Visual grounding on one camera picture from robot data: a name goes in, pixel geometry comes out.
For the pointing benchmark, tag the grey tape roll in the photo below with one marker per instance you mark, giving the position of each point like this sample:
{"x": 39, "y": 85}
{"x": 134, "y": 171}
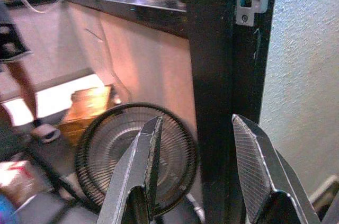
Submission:
{"x": 46, "y": 132}

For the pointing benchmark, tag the white baseboard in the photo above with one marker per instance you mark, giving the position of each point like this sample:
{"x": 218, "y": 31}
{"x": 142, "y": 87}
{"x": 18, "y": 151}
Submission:
{"x": 321, "y": 189}

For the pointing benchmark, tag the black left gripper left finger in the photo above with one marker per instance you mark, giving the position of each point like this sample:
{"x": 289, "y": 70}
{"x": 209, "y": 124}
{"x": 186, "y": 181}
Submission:
{"x": 127, "y": 171}

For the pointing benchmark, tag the dark long counter top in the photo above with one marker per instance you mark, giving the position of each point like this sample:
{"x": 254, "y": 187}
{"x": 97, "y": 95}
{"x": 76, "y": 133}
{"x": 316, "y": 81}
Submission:
{"x": 132, "y": 7}

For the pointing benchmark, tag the brown cardboard box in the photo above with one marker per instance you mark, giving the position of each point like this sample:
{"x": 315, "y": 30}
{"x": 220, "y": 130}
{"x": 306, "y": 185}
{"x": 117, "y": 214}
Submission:
{"x": 84, "y": 112}

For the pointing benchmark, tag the round black floor fan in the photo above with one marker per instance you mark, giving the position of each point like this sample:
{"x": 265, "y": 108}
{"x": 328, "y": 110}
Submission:
{"x": 106, "y": 155}

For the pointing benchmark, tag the black door frame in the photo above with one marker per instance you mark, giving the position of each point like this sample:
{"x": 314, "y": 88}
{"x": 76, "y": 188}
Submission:
{"x": 225, "y": 75}

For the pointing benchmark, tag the brown wooden leg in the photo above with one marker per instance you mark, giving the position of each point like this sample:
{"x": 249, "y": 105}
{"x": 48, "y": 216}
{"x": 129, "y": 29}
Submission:
{"x": 22, "y": 86}

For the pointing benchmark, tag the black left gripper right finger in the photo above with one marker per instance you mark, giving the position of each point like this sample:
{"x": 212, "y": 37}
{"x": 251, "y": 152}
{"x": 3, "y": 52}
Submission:
{"x": 254, "y": 171}

